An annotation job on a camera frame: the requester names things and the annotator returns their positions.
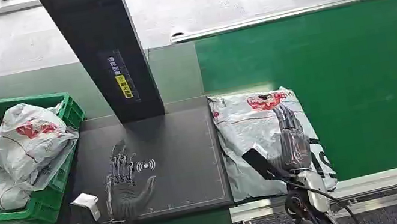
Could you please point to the black scanning platform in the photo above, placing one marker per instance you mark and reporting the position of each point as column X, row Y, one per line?
column 182, row 150

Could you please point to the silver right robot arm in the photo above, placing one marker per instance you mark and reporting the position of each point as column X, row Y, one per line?
column 316, row 188

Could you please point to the translucent grey parcel bag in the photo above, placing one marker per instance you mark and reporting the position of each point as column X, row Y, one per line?
column 55, row 167

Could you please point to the aluminium conveyor rail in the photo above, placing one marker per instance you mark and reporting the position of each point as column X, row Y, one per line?
column 287, row 14
column 394, row 175

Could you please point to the white parcel bag red print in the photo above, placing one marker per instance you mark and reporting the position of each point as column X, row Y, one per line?
column 27, row 149

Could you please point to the grey parcel bag red print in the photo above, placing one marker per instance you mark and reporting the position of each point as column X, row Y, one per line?
column 246, row 131

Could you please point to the yellow sticker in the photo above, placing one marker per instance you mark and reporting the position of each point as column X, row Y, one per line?
column 124, row 87

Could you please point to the black scanner post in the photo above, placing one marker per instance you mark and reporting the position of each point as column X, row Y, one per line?
column 101, row 34

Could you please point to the green conveyor belt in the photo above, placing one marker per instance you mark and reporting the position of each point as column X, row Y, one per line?
column 360, row 92

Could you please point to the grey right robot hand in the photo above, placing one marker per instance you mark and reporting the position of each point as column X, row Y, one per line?
column 296, row 151

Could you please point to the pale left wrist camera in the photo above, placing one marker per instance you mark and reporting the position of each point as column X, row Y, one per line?
column 85, row 204

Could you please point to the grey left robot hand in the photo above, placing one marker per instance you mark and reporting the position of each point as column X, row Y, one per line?
column 126, row 199

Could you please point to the small white parcel bag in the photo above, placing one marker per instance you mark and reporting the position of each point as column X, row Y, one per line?
column 7, row 196

